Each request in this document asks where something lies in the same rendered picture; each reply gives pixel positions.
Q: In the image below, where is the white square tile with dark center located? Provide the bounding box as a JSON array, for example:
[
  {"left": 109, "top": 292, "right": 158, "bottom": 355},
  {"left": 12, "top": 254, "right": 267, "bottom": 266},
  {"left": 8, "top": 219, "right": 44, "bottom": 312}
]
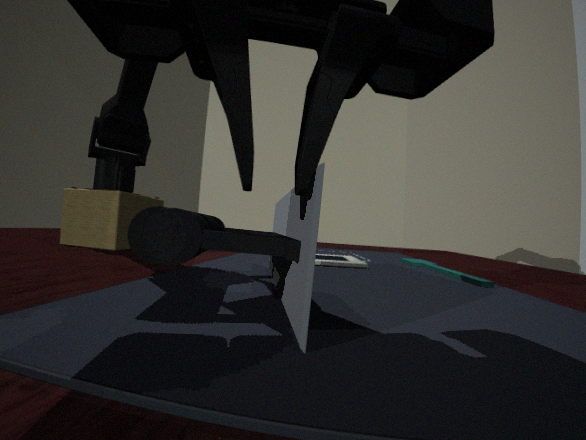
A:
[{"left": 315, "top": 254, "right": 368, "bottom": 268}]

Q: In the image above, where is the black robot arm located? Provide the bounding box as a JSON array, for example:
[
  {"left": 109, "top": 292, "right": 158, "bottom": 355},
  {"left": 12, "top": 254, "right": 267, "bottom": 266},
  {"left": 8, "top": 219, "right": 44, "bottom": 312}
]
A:
[{"left": 88, "top": 59, "right": 158, "bottom": 194}]

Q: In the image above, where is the dark grey flat mat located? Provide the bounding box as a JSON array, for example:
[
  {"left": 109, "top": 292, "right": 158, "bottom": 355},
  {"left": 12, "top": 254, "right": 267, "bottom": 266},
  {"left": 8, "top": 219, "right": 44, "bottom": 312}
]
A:
[
  {"left": 0, "top": 247, "right": 586, "bottom": 440},
  {"left": 0, "top": 358, "right": 403, "bottom": 440}
]

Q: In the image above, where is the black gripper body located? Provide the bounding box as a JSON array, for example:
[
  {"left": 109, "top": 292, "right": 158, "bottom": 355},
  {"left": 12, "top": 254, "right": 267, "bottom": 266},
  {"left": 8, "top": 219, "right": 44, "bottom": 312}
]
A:
[{"left": 68, "top": 0, "right": 495, "bottom": 100}]

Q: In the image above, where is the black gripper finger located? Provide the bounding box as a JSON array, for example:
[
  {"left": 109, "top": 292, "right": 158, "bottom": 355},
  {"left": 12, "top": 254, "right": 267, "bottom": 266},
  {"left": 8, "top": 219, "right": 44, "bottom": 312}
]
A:
[
  {"left": 168, "top": 0, "right": 254, "bottom": 191},
  {"left": 295, "top": 4, "right": 403, "bottom": 196}
]

